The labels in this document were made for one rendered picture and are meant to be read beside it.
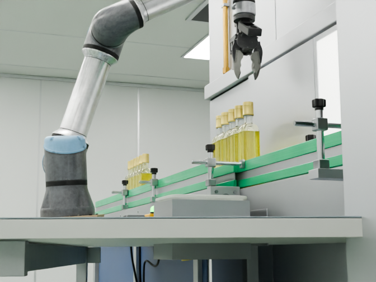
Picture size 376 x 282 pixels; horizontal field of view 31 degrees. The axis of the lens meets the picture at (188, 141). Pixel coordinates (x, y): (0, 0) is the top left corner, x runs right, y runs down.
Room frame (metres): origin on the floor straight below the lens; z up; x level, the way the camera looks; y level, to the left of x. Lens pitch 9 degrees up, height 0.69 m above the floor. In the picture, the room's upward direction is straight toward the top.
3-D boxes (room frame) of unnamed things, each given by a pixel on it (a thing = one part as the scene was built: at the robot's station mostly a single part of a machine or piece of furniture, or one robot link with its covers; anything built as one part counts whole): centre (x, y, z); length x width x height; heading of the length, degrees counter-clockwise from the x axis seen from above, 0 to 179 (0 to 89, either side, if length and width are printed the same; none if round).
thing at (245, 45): (2.14, -0.19, 1.39); 0.09 x 0.08 x 0.12; 14
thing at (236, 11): (2.13, -0.18, 1.47); 0.08 x 0.08 x 0.05
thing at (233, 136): (2.16, -0.17, 0.99); 0.06 x 0.06 x 0.21; 19
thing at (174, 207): (1.88, -0.06, 0.79); 0.27 x 0.17 x 0.08; 109
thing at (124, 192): (3.00, 0.30, 0.94); 0.07 x 0.04 x 0.13; 109
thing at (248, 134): (2.11, -0.19, 0.99); 0.06 x 0.06 x 0.21; 19
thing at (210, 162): (2.01, -0.09, 0.95); 0.17 x 0.03 x 0.12; 109
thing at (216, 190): (2.02, -0.11, 0.85); 0.09 x 0.04 x 0.07; 109
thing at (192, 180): (2.87, 0.21, 0.93); 1.75 x 0.01 x 0.08; 19
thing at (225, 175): (2.89, 0.14, 0.93); 1.75 x 0.01 x 0.08; 19
